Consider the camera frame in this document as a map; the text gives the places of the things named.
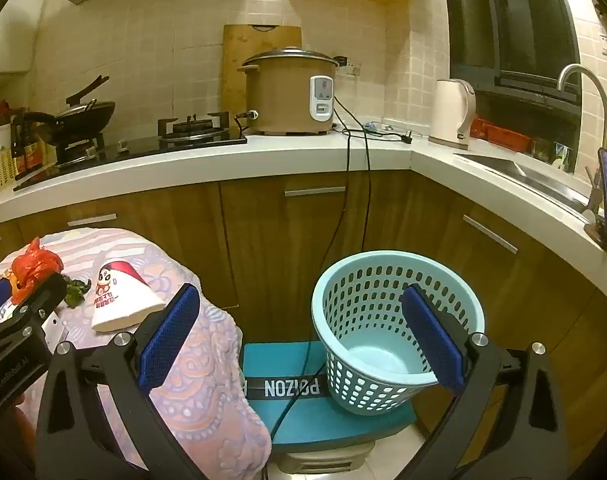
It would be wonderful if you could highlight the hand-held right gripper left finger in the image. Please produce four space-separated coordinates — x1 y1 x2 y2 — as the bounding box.
36 283 202 480

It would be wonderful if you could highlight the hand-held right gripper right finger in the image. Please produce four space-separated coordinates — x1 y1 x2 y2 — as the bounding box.
400 283 569 480

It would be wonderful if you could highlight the red plastic bag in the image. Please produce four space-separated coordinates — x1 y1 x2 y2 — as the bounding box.
10 236 64 306

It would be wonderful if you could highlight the green bok choy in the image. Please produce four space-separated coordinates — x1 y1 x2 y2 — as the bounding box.
62 279 93 309

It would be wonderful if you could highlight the orange and white paper cup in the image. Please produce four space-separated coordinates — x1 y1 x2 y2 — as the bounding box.
91 256 165 333

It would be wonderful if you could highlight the light blue plastic basket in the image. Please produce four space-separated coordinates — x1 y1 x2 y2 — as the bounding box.
311 251 485 417

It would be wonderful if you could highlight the pink floral blanket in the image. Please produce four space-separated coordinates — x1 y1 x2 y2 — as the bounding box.
0 227 273 480

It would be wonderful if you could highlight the teal cardboard box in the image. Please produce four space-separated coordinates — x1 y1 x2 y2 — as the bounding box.
241 341 417 453

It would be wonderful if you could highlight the white plastic stool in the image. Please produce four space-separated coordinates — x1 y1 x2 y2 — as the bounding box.
276 440 377 476

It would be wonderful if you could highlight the black gas stove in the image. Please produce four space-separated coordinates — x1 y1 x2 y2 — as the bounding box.
14 112 248 192

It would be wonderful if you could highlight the black wok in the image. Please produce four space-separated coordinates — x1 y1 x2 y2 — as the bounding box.
24 75 117 143

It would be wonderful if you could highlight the steel sink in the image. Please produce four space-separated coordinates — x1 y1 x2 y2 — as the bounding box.
453 152 591 213

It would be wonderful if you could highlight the red plastic crate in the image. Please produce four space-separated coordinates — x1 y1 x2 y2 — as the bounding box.
469 115 531 153

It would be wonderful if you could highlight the white electric kettle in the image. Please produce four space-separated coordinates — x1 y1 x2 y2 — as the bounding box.
427 78 477 151

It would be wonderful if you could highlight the brown rice cooker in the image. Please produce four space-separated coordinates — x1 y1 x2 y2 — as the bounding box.
236 47 340 137

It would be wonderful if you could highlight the metal faucet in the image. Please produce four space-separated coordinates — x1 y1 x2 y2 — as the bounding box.
557 63 607 151

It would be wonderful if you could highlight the wooden cutting board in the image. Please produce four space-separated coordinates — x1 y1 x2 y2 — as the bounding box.
222 24 303 128

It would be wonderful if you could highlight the dark window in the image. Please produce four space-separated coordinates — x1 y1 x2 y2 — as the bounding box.
441 0 581 106

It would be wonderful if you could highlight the black power cable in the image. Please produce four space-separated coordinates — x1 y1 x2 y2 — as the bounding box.
332 97 374 257
266 127 415 441

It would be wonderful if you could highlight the white wall socket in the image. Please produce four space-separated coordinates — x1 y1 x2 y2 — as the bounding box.
333 54 361 77

